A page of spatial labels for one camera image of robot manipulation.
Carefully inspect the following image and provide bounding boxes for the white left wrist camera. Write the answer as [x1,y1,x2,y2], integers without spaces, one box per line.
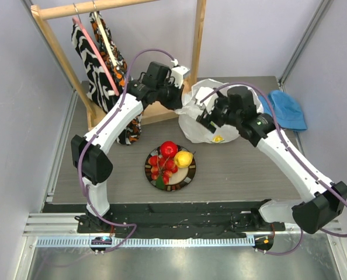
[171,58,190,88]

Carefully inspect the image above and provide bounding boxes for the cream hanger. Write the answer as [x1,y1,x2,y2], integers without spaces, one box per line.
[93,11,119,68]

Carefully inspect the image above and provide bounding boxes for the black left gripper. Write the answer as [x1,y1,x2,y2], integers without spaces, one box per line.
[156,79,185,111]

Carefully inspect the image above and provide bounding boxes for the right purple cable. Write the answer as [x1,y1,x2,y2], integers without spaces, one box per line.
[199,82,347,256]

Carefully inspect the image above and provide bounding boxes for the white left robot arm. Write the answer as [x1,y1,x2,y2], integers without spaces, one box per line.
[71,61,190,233]

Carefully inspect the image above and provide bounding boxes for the orange black patterned garment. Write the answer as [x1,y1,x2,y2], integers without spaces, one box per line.
[89,12,143,145]

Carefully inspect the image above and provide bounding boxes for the purple cable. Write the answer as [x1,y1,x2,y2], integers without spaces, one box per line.
[199,82,347,256]
[77,48,180,253]

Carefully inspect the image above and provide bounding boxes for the left aluminium frame post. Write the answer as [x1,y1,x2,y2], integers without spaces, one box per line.
[22,1,78,90]

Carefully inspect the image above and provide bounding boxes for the pink hanger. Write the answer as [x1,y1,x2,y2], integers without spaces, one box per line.
[72,17,120,96]

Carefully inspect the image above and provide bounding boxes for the blue bucket hat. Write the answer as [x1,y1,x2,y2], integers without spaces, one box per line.
[268,90,307,132]

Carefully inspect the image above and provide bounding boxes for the wooden clothes rack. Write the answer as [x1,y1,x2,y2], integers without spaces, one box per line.
[41,1,206,130]

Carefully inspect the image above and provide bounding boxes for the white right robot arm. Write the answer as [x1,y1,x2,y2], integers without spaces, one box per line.
[193,85,347,234]

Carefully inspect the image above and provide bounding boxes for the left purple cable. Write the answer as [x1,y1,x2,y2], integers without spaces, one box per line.
[77,48,180,253]

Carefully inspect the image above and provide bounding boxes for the aluminium corner frame post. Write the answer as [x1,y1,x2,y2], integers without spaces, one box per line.
[278,0,333,88]

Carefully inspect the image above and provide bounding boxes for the black white zebra garment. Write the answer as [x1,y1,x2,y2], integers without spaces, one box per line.
[71,23,118,113]

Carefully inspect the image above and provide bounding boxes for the perforated metal rail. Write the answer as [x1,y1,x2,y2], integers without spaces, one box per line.
[36,236,255,248]

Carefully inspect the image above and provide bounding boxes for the fake red cherry bunch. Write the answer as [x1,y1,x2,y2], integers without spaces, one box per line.
[145,155,178,191]

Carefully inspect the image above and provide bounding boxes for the fake yellow lemon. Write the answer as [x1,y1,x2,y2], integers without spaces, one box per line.
[173,150,193,169]

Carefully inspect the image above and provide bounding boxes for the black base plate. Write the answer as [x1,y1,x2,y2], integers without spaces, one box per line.
[43,201,288,239]

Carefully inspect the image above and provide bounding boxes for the white plastic bag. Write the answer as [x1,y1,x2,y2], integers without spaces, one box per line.
[175,78,264,144]

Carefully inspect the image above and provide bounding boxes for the fake red apple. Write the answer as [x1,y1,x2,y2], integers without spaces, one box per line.
[159,141,178,159]

